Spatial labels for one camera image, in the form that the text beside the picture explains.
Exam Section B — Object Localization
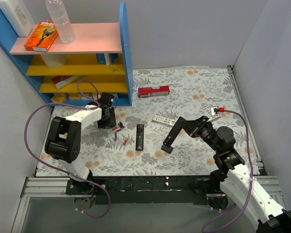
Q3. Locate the floral patterned table mat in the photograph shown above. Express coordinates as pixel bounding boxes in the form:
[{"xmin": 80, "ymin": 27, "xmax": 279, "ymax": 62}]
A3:
[{"xmin": 79, "ymin": 68, "xmax": 259, "ymax": 176}]

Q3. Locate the black remote with back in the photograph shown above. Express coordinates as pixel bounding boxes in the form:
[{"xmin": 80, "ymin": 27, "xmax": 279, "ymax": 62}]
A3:
[{"xmin": 162, "ymin": 133, "xmax": 177, "ymax": 147}]

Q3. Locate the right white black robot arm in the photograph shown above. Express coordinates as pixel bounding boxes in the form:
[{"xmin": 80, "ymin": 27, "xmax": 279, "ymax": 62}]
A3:
[{"xmin": 163, "ymin": 116, "xmax": 291, "ymax": 233}]

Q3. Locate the white air conditioner remote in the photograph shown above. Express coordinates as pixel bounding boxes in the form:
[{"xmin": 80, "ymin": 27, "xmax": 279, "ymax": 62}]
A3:
[{"xmin": 152, "ymin": 115, "xmax": 176, "ymax": 127}]

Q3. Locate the white plastic bottle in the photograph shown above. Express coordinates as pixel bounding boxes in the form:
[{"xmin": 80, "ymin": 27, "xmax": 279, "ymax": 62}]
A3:
[{"xmin": 0, "ymin": 0, "xmax": 33, "ymax": 37}]

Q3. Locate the blue multicolour shelf unit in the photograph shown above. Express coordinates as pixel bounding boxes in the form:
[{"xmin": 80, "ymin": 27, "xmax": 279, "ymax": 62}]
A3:
[{"xmin": 0, "ymin": 2, "xmax": 133, "ymax": 106}]

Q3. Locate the orange razor box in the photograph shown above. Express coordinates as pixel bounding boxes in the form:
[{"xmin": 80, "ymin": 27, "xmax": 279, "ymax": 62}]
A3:
[{"xmin": 24, "ymin": 20, "xmax": 58, "ymax": 52}]

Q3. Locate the clear plastic water bottle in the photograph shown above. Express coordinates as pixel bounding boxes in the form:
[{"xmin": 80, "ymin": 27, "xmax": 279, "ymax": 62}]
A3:
[{"xmin": 46, "ymin": 0, "xmax": 76, "ymax": 43}]

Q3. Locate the red rectangular box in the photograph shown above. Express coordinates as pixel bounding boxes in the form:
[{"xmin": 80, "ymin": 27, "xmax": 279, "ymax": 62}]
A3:
[{"xmin": 138, "ymin": 85, "xmax": 170, "ymax": 98}]

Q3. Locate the orange yellow small box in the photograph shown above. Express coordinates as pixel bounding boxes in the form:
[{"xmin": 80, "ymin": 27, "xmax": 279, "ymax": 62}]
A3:
[{"xmin": 51, "ymin": 93, "xmax": 69, "ymax": 103}]

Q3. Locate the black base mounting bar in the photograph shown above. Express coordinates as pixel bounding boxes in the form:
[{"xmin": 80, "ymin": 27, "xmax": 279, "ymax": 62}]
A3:
[{"xmin": 65, "ymin": 175, "xmax": 228, "ymax": 210}]

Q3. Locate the black slim remote control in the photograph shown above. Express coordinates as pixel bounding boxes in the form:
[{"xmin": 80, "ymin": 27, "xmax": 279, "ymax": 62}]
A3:
[{"xmin": 135, "ymin": 124, "xmax": 145, "ymax": 151}]

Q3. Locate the yellow white small box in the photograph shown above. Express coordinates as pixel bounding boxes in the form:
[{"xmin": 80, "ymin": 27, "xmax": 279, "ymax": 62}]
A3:
[{"xmin": 68, "ymin": 93, "xmax": 81, "ymax": 100}]

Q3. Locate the blue white small box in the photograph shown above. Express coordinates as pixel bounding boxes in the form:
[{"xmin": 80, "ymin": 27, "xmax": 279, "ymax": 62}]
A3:
[{"xmin": 112, "ymin": 93, "xmax": 118, "ymax": 99}]

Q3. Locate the white red small box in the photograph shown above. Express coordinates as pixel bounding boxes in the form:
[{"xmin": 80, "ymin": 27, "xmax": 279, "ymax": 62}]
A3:
[{"xmin": 92, "ymin": 93, "xmax": 100, "ymax": 100}]

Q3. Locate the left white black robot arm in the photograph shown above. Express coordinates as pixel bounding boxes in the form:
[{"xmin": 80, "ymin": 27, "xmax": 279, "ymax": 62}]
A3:
[{"xmin": 45, "ymin": 92, "xmax": 116, "ymax": 194}]

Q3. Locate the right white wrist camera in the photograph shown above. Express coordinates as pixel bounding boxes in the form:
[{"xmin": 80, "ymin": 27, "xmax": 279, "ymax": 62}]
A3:
[{"xmin": 208, "ymin": 106, "xmax": 223, "ymax": 122}]

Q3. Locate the red white flat box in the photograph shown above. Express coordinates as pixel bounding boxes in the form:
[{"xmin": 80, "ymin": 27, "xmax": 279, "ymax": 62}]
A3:
[{"xmin": 51, "ymin": 75, "xmax": 83, "ymax": 90}]

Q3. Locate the black battery cover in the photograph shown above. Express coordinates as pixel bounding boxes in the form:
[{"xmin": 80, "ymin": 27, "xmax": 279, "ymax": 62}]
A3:
[{"xmin": 161, "ymin": 145, "xmax": 173, "ymax": 154}]

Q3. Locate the white cylinder container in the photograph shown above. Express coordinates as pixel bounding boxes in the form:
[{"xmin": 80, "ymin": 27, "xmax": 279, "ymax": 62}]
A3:
[{"xmin": 40, "ymin": 54, "xmax": 68, "ymax": 68}]

